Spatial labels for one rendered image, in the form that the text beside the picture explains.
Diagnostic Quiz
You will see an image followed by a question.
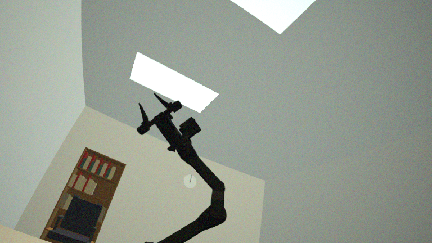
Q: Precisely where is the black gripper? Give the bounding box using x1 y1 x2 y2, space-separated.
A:
137 93 182 137

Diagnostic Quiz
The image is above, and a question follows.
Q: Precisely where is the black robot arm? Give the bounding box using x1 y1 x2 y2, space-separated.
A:
158 117 227 243

